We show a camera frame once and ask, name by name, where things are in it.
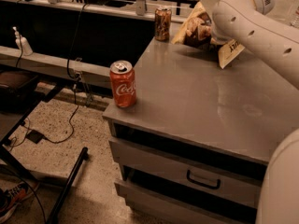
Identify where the brown chip bag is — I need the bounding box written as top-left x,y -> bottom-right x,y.
171,2 -> 245,69

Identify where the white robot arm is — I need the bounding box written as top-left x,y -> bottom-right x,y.
212,0 -> 299,224

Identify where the red cola can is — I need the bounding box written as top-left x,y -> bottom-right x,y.
110,60 -> 136,107

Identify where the orange patterned can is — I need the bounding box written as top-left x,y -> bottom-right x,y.
155,7 -> 172,41

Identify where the grey drawer cabinet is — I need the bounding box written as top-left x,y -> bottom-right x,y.
104,41 -> 299,224

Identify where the black power adapter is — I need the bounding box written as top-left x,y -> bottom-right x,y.
26,130 -> 44,144

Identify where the dark side table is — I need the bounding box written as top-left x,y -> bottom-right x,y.
0,71 -> 64,186

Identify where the white spray bottle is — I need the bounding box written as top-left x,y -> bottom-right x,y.
13,27 -> 33,56

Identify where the red sneaker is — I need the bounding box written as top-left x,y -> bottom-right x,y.
0,181 -> 39,224

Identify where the black drawer handle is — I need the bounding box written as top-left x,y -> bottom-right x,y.
186,170 -> 221,189

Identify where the black metal frame leg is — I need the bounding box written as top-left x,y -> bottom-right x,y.
46,147 -> 88,224

